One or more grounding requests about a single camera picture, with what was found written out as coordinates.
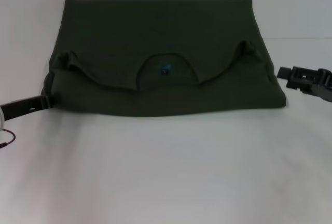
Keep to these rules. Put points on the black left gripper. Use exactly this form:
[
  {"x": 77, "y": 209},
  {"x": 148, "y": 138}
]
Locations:
[{"x": 23, "y": 106}]

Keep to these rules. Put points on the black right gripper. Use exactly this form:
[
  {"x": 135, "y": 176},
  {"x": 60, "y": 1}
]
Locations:
[{"x": 324, "y": 86}]

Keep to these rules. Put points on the dark green FREE! t-shirt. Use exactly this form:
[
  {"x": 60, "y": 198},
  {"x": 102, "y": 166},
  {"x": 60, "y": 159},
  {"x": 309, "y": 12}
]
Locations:
[{"x": 160, "y": 53}]

